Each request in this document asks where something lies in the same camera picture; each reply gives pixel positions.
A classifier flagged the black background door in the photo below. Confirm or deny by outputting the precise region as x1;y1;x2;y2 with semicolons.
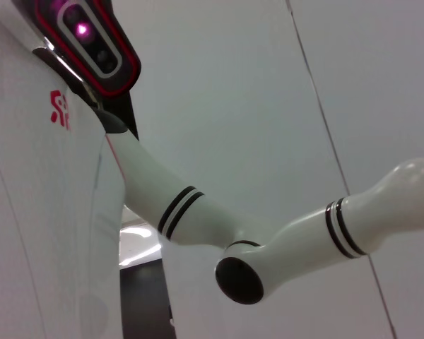
119;260;173;339

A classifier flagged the black red-trimmed robot head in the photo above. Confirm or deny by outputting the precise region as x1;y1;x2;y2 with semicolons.
31;0;143;141

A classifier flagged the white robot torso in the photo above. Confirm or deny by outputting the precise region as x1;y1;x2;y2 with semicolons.
0;0;125;339

